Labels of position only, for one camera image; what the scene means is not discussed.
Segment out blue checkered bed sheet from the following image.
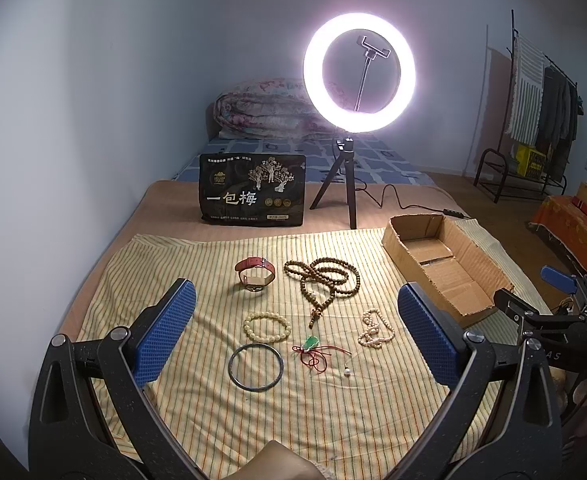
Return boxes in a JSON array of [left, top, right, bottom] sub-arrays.
[[172, 129, 433, 187]]

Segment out black power cable with switch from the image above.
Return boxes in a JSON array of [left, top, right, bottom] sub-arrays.
[[355, 173, 467, 220]]

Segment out dark thin bangle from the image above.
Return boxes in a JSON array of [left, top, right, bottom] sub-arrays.
[[227, 342, 284, 392]]

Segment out striped white towel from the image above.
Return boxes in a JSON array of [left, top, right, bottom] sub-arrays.
[[505, 32, 545, 146]]

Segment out red strap wristwatch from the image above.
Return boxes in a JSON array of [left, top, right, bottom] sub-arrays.
[[235, 256, 276, 292]]

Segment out dark hanging clothes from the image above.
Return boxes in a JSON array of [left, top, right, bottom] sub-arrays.
[[535, 66, 583, 181]]

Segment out folded floral quilt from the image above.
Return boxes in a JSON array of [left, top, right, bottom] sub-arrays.
[[213, 78, 339, 139]]

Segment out orange cloth covered box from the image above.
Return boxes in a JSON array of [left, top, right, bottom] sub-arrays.
[[529, 181, 587, 274]]

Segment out yellow box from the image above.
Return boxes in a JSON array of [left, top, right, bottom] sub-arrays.
[[515, 143, 546, 179]]

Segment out cardboard box tray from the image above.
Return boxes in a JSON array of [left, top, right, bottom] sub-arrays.
[[382, 214, 515, 327]]

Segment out small pale bead necklace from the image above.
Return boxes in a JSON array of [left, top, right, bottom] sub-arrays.
[[356, 308, 395, 347]]

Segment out brown wooden bead mala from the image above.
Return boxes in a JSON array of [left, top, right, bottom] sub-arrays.
[[284, 257, 362, 330]]

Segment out left hand in fuzzy glove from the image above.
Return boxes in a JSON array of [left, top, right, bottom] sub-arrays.
[[224, 440, 331, 480]]

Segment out black clothes rack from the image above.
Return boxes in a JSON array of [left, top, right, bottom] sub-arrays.
[[473, 15, 584, 203]]

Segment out phone holder clamp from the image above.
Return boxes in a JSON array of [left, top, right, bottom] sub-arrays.
[[357, 35, 391, 60]]

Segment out black snack bag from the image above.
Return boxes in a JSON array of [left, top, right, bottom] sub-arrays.
[[199, 153, 307, 228]]

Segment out yellow striped cloth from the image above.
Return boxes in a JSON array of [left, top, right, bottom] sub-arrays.
[[70, 218, 557, 480]]

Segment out white ring light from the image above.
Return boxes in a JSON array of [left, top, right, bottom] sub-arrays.
[[303, 13, 417, 133]]

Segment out green jade pendant red cord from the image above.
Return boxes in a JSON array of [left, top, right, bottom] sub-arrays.
[[291, 335, 353, 375]]

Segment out black tripod stand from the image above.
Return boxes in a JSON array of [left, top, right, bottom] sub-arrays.
[[310, 136, 357, 230]]

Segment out cream bead bracelet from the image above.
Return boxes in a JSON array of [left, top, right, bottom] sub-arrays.
[[242, 311, 292, 345]]

